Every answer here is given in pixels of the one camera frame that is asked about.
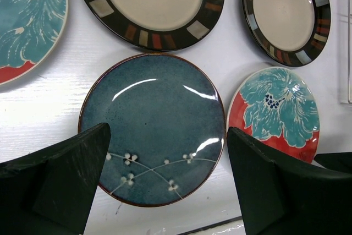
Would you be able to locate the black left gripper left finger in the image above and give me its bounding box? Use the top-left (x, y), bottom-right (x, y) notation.
top-left (1, 123), bottom-right (111, 234)

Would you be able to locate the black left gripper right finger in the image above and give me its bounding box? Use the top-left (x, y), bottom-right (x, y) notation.
top-left (227, 127), bottom-right (351, 234)

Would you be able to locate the small red teal floral plate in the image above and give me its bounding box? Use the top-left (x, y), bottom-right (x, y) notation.
top-left (227, 67), bottom-right (320, 163)

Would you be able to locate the dark blue blossom plate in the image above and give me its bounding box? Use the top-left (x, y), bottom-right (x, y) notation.
top-left (78, 53), bottom-right (226, 207)

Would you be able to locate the brown rim cream plate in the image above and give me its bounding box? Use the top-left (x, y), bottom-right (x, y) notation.
top-left (84, 0), bottom-right (224, 52)
top-left (242, 0), bottom-right (332, 67)

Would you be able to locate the large red teal floral plate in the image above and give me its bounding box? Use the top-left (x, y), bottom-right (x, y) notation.
top-left (1, 0), bottom-right (68, 85)

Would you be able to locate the chrome wire dish rack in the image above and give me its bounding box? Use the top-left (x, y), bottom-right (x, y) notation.
top-left (337, 0), bottom-right (351, 107)

